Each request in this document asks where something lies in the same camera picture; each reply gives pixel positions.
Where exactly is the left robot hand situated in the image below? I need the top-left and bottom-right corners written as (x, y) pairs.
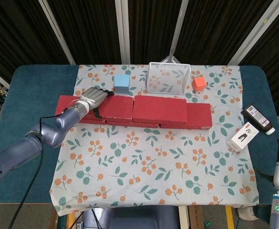
top-left (79, 86), bottom-right (115, 119)

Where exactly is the red foam brick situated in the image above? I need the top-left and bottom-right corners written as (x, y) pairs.
top-left (54, 94), bottom-right (107, 125)
top-left (98, 94), bottom-right (135, 122)
top-left (132, 95), bottom-right (188, 125)
top-left (106, 119), bottom-right (159, 129)

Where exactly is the light blue cube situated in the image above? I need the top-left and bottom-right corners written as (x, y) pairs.
top-left (114, 74), bottom-right (131, 94)

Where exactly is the white shoe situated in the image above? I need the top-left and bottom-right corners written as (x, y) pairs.
top-left (238, 207), bottom-right (259, 221)

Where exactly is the white product box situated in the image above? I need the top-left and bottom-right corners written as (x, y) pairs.
top-left (226, 121), bottom-right (260, 153)

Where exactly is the dark brown bottle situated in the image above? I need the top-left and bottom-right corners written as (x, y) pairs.
top-left (240, 104), bottom-right (276, 136)

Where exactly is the teal table cover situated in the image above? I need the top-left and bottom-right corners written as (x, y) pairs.
top-left (0, 64), bottom-right (279, 206)

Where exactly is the dark pleated curtain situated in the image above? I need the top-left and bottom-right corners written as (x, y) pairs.
top-left (0, 0), bottom-right (279, 113)

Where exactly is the floral print tablecloth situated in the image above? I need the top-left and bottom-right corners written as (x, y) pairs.
top-left (49, 63), bottom-right (260, 217)

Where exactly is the orange cube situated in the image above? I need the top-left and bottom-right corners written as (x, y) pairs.
top-left (192, 76), bottom-right (207, 92)

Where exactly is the grey blue robot torso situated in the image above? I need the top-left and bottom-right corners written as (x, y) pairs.
top-left (83, 205), bottom-right (180, 229)

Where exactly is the white wire mesh basket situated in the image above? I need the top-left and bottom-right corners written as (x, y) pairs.
top-left (145, 62), bottom-right (192, 95)

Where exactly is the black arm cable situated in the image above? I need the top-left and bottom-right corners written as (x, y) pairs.
top-left (9, 115), bottom-right (60, 229)

